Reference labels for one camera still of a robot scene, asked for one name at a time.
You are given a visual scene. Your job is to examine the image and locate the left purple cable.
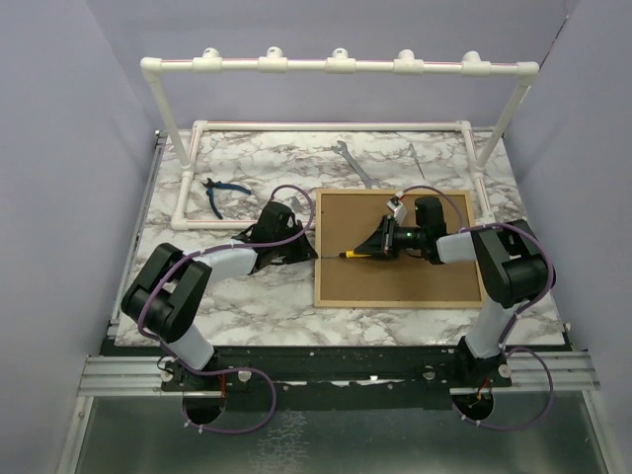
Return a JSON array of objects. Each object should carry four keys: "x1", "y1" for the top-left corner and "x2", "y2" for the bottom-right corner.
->
[{"x1": 137, "y1": 184, "x2": 317, "y2": 434}]

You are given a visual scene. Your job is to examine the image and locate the wooden picture frame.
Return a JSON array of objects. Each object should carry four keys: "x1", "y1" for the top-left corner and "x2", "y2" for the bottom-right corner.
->
[{"x1": 314, "y1": 189, "x2": 487, "y2": 309}]

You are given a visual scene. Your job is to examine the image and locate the large grey wrench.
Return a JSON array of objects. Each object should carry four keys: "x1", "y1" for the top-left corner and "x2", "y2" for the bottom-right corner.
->
[{"x1": 331, "y1": 140, "x2": 378, "y2": 189}]

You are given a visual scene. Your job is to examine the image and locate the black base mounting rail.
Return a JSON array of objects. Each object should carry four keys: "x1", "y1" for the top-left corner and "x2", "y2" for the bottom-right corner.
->
[{"x1": 161, "y1": 345, "x2": 512, "y2": 412}]

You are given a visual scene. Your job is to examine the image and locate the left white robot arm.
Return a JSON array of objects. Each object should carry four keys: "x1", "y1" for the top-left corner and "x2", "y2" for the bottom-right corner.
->
[{"x1": 120, "y1": 200, "x2": 317, "y2": 390}]

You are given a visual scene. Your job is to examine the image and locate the white PVC pipe rack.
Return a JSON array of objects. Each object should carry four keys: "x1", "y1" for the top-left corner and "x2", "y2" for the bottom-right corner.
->
[{"x1": 140, "y1": 46, "x2": 540, "y2": 231}]

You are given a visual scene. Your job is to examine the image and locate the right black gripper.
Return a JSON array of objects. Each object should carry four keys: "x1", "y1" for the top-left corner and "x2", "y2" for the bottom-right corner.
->
[{"x1": 355, "y1": 215, "x2": 427, "y2": 260}]

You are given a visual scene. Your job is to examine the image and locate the small yellow screwdriver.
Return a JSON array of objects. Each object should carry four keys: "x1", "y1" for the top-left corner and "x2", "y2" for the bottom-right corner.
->
[{"x1": 321, "y1": 250, "x2": 357, "y2": 260}]

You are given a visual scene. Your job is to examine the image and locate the blue handled pliers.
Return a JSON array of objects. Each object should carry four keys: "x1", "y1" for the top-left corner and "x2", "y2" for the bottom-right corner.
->
[{"x1": 202, "y1": 178, "x2": 252, "y2": 220}]

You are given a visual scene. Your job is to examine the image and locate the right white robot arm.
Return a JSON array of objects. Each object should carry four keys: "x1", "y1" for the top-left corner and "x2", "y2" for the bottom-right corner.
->
[{"x1": 340, "y1": 194, "x2": 555, "y2": 386}]

